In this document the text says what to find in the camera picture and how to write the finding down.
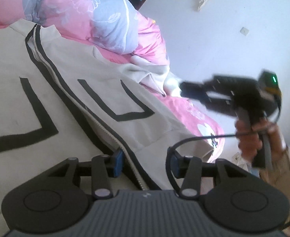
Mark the beige zip hoodie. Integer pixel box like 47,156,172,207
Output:
0,19,215,226

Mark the operator right hand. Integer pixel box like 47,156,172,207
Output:
235,119,287,162

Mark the pink grey floral duvet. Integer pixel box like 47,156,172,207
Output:
0,0,170,75

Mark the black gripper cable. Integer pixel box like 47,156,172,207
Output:
165,96,290,230

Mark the white wall switch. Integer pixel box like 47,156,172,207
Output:
240,27,250,36

